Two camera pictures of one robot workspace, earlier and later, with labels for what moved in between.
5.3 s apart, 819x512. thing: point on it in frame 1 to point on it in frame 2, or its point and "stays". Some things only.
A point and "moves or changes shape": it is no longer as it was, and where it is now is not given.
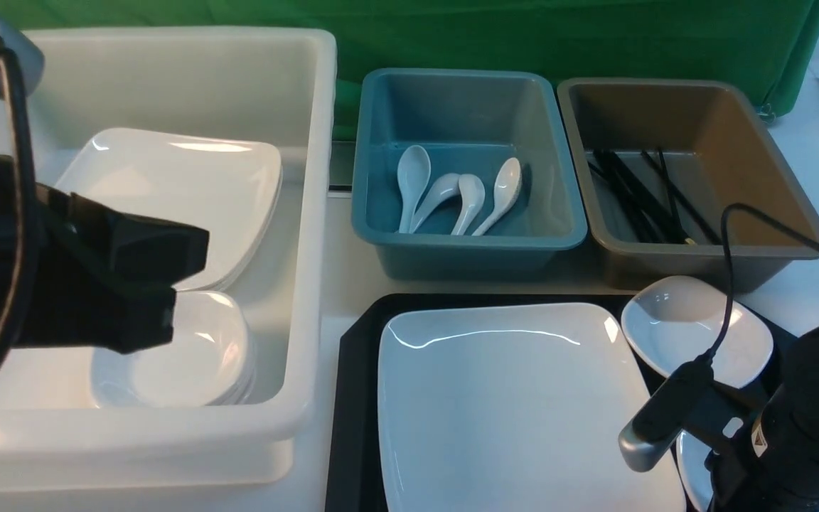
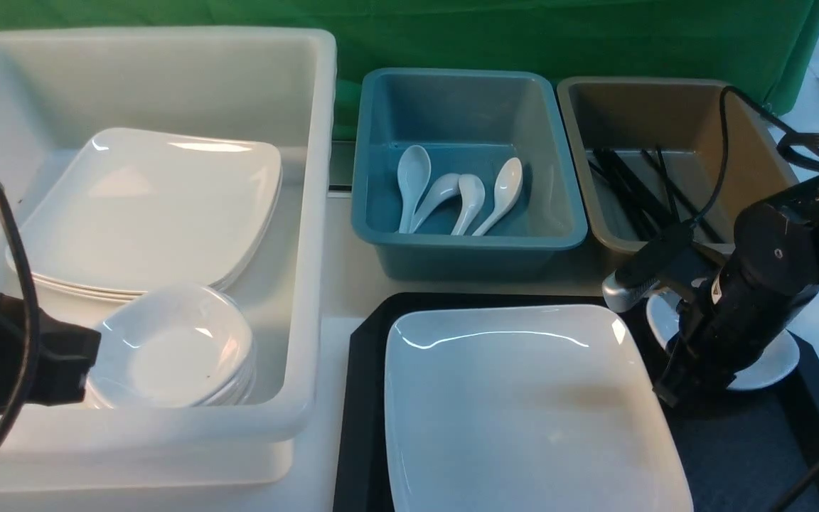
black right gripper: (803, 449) to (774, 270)
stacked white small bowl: (210, 362) stays
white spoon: (507, 180) stays
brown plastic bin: (658, 161) stays
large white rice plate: (513, 407) stays
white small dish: (674, 319) moves or changes shape
